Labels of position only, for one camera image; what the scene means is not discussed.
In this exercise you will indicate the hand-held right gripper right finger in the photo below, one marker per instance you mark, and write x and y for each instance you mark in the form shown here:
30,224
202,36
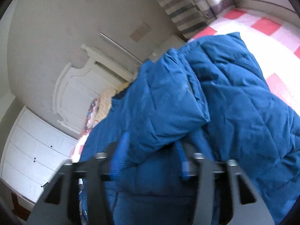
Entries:
185,166

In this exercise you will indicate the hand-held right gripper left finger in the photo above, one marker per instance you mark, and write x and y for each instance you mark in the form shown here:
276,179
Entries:
120,150

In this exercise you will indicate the blue puffer jacket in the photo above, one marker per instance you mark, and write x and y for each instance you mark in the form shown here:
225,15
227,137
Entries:
234,103

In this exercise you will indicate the colourful patterned pillow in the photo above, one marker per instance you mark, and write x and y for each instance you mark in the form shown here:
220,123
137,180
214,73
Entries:
90,114

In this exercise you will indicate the cream fluffy pillow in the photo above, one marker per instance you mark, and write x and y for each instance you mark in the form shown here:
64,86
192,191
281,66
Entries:
106,103

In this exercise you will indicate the white wooden headboard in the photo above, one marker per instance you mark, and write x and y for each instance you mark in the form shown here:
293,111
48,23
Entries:
70,93

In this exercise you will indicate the white wardrobe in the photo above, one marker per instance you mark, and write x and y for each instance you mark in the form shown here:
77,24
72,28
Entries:
30,150

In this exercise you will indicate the white nightstand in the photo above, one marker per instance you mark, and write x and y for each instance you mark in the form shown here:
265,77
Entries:
168,43

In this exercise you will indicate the pink checkered blanket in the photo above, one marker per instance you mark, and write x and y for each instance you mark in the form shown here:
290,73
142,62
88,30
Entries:
264,42

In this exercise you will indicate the patterned curtain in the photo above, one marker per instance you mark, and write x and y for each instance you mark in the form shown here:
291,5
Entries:
187,11

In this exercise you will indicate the beige wall socket panel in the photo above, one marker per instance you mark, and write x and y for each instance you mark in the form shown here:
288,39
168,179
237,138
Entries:
140,32

